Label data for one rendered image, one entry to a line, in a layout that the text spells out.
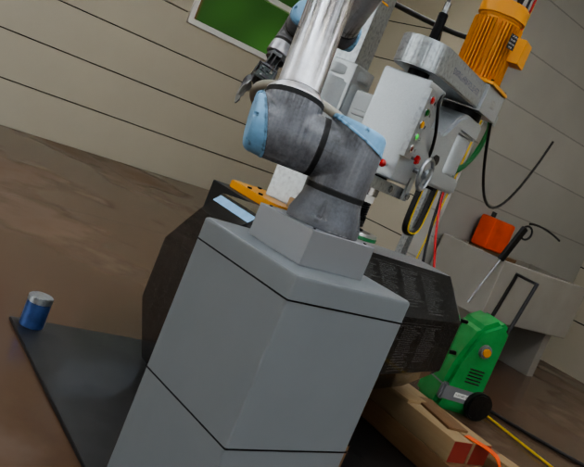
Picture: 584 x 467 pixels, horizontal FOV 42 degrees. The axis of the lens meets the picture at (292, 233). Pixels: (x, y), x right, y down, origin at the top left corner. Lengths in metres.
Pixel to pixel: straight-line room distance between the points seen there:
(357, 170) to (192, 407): 0.69
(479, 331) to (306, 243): 2.80
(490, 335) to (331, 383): 2.69
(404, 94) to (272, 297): 1.58
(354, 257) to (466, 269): 4.02
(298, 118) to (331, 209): 0.23
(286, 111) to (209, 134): 8.23
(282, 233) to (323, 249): 0.11
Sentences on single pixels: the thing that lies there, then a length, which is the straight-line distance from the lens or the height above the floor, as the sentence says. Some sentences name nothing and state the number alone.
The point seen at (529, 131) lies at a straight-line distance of 6.51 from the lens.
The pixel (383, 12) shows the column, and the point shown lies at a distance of 3.97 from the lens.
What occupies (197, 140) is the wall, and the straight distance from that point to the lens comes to 9.94.
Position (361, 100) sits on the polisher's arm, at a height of 1.40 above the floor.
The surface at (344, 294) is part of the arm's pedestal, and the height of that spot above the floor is 0.83.
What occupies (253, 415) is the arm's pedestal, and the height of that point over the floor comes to 0.51.
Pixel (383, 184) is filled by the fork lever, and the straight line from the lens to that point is 3.11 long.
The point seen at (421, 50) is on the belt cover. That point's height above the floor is 1.61.
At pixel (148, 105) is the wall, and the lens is 9.50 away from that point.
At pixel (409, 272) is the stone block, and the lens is 3.24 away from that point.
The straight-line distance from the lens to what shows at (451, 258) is 5.94.
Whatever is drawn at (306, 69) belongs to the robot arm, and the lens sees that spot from 1.84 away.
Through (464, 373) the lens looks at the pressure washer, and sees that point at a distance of 4.47.
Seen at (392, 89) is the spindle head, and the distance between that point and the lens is 3.10.
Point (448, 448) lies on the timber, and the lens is 3.31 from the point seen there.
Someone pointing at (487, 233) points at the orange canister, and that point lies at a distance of 6.21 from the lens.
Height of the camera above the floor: 1.12
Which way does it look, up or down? 7 degrees down
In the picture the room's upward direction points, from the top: 22 degrees clockwise
